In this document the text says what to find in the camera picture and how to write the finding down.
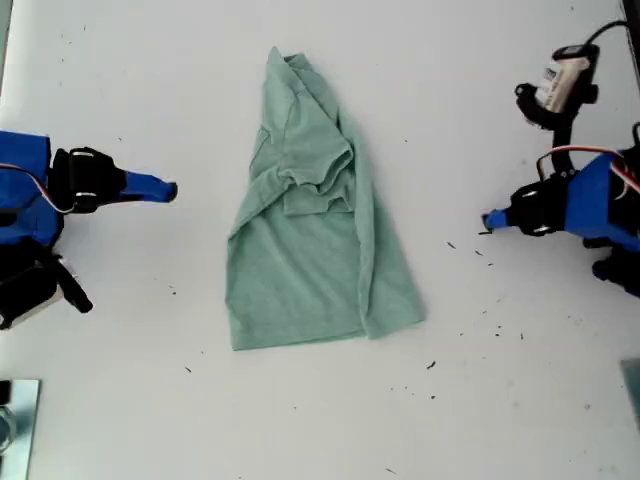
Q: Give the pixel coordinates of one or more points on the green t-shirt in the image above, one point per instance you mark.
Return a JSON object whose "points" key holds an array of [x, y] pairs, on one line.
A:
{"points": [[300, 280]]}

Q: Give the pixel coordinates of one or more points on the dark edge bar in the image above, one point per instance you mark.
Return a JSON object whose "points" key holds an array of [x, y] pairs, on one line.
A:
{"points": [[632, 60]]}

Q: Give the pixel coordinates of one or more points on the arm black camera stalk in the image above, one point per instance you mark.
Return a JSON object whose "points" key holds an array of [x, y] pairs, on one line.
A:
{"points": [[77, 295], [562, 135]]}

